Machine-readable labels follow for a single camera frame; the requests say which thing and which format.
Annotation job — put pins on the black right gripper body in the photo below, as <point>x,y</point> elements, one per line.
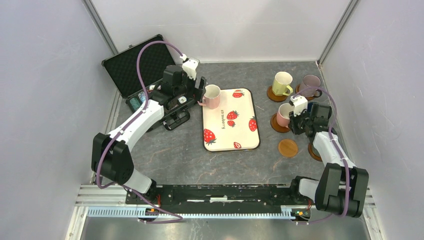
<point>299,123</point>

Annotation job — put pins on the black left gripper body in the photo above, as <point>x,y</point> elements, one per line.
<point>188,90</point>

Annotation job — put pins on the pink cup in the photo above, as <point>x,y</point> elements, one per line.
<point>283,114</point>

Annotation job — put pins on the dark brown wooden coaster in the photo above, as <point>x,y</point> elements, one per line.
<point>275,126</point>
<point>275,98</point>
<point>312,154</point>
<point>297,90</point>

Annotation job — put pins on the pink mug with handle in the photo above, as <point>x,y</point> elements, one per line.
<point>211,97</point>

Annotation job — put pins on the purple glass mug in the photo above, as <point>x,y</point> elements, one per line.
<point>309,87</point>

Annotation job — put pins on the light brown wooden coaster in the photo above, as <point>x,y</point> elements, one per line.
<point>288,148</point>

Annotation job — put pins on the light green cup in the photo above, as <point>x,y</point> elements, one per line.
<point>281,85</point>

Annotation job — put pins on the black poker chip case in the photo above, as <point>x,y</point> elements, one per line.
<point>137,70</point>

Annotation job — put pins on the strawberry pattern white tray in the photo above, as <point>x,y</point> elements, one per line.
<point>233,125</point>

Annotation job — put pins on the dark blue mug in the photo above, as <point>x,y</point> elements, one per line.
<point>309,106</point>

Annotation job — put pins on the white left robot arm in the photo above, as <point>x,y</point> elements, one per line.
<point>111,153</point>

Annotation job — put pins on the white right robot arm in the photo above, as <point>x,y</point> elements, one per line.
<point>342,187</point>

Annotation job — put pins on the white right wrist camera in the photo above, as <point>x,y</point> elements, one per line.
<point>299,103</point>

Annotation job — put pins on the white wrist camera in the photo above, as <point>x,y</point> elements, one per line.
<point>190,65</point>
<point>299,103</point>

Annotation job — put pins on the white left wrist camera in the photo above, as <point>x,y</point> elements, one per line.
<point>190,65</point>

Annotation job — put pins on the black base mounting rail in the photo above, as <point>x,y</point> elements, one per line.
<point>222,198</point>

